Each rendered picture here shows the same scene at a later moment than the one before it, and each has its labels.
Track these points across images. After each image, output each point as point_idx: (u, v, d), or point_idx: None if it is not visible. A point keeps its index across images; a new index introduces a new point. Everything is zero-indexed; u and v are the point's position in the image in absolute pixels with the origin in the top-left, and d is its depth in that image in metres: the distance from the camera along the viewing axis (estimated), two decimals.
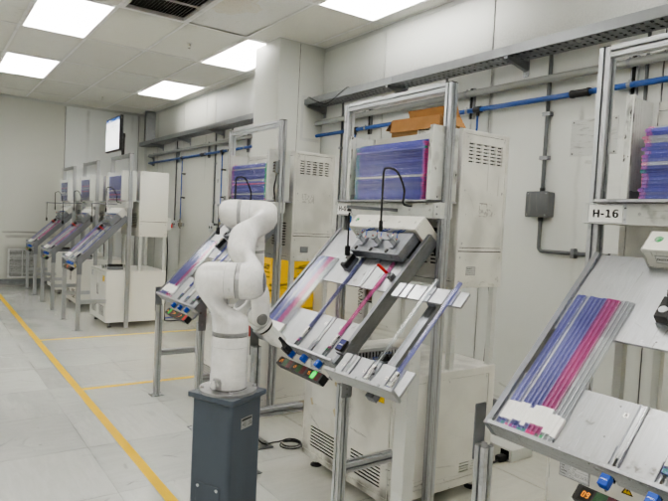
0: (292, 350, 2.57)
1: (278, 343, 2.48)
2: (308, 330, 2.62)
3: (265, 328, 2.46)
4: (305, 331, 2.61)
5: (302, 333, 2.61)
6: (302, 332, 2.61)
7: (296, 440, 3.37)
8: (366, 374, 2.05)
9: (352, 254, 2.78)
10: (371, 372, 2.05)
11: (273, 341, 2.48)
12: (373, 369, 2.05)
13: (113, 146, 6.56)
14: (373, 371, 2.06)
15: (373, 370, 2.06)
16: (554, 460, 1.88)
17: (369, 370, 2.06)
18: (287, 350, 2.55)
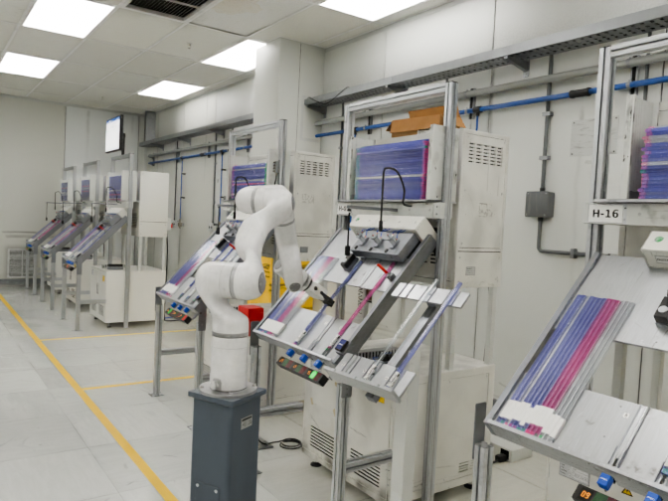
0: (291, 349, 2.57)
1: None
2: (304, 334, 2.61)
3: None
4: (301, 335, 2.60)
5: (298, 337, 2.60)
6: (298, 337, 2.60)
7: (296, 440, 3.37)
8: (366, 374, 2.05)
9: (352, 254, 2.78)
10: (371, 372, 2.05)
11: None
12: (373, 369, 2.05)
13: (113, 146, 6.56)
14: (373, 371, 2.06)
15: (373, 370, 2.06)
16: (554, 460, 1.88)
17: (369, 370, 2.06)
18: None
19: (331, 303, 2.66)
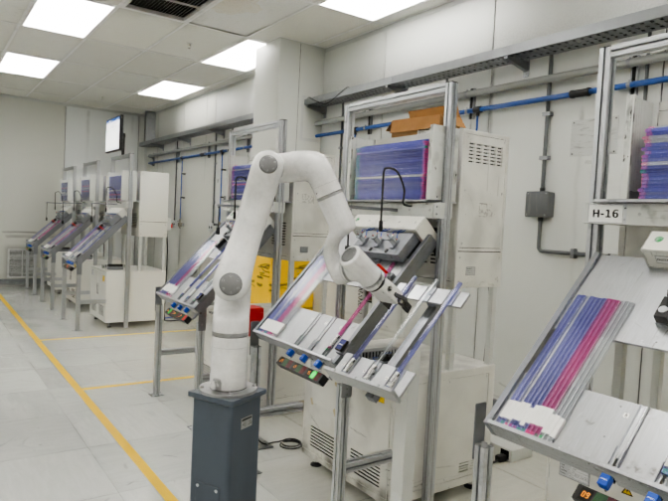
0: (291, 349, 2.57)
1: None
2: (353, 363, 2.14)
3: None
4: (350, 364, 2.13)
5: (346, 367, 2.13)
6: (346, 366, 2.14)
7: (296, 440, 3.37)
8: (366, 374, 2.05)
9: None
10: (371, 372, 2.05)
11: None
12: (373, 369, 2.05)
13: (113, 146, 6.56)
14: (373, 371, 2.06)
15: (373, 370, 2.06)
16: (554, 460, 1.88)
17: (369, 370, 2.06)
18: (386, 301, 2.16)
19: (409, 308, 2.08)
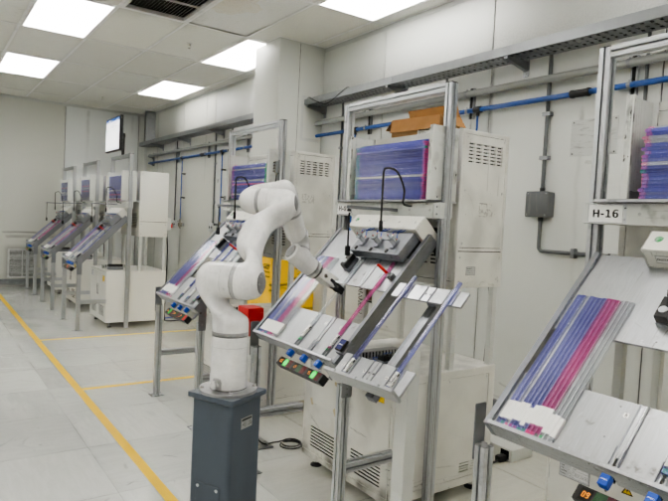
0: (291, 349, 2.57)
1: None
2: (353, 363, 2.14)
3: None
4: (350, 364, 2.13)
5: (346, 367, 2.13)
6: (346, 366, 2.14)
7: (296, 440, 3.37)
8: (302, 332, 2.62)
9: (352, 254, 2.78)
10: (306, 330, 2.61)
11: None
12: (308, 328, 2.62)
13: (113, 146, 6.56)
14: (308, 329, 2.62)
15: (308, 329, 2.62)
16: (554, 460, 1.88)
17: (305, 329, 2.62)
18: None
19: (341, 290, 2.69)
